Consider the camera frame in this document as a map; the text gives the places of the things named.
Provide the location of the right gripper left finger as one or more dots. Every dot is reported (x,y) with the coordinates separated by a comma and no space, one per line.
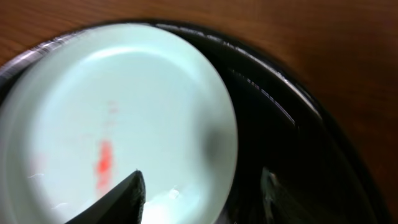
(123,204)

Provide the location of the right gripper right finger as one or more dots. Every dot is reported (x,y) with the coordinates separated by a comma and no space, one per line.
(279,205)

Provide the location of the light blue top plate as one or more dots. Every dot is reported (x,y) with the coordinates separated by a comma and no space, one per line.
(110,101)

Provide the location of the black round tray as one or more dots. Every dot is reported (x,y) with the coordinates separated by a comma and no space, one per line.
(280,127)

